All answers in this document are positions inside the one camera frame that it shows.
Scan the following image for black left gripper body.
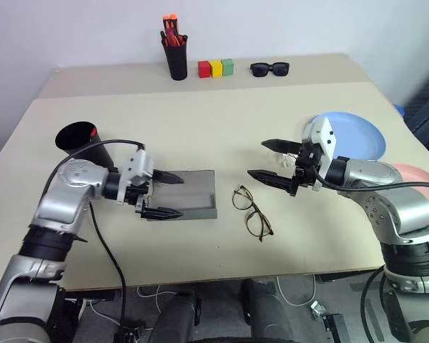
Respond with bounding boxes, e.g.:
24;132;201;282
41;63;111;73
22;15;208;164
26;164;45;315
124;178;155;216

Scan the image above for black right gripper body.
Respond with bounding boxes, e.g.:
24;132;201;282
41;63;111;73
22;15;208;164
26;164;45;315
290;140;325;196

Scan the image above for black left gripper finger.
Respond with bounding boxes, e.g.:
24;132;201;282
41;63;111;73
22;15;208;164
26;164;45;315
152;169;185;185
142;207;184;222

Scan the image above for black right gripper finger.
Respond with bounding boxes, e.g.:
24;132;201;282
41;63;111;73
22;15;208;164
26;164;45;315
247;169;295;196
260;139;303;155

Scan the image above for grey open glasses case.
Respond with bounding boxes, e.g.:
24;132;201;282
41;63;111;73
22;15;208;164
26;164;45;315
145;169;218;222

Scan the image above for black cup with one marker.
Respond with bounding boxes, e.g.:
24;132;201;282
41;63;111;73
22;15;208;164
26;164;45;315
54;121;114;169

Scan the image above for black cup full of markers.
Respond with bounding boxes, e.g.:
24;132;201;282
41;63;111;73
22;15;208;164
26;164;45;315
163;41;189;81

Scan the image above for tortoiseshell round eyeglasses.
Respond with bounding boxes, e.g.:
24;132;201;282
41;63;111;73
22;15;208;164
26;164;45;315
232;184;275;243

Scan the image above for light blue plate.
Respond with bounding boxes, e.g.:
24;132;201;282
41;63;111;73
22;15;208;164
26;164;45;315
305;111;387;163

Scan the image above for black sunglasses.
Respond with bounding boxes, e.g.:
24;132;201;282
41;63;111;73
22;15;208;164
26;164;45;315
250;61;291;79

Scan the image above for dark rounded robot leg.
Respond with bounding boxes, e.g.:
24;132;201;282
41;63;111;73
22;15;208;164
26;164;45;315
240;279;296;343
150;289;202;343

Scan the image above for pink plate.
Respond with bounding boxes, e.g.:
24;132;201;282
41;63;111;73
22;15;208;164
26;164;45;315
392;163;429;241

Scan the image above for black woven chair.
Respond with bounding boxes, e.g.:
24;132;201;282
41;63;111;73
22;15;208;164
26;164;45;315
403;62;429;153

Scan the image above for black floor stand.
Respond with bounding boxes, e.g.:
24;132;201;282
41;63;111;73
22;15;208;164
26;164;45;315
322;313;353;343

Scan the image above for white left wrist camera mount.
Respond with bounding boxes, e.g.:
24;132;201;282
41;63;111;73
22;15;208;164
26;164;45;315
115;149;155;206

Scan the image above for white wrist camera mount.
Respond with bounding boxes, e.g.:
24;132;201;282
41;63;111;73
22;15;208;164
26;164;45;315
301;115;339;192
115;149;155;206

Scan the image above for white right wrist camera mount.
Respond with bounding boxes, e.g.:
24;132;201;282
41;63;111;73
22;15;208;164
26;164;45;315
301;115;339;192

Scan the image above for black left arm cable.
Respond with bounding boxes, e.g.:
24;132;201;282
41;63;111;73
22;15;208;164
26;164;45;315
44;139;146;343

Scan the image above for white floor cable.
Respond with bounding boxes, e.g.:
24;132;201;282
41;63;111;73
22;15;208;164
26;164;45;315
275;274;317;307
135;284;182;302

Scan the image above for black table frame bar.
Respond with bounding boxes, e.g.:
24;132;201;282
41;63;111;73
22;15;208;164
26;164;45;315
316;268;384;284

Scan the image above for metal bracket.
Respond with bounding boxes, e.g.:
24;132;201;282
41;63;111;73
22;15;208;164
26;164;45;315
310;300;327;319

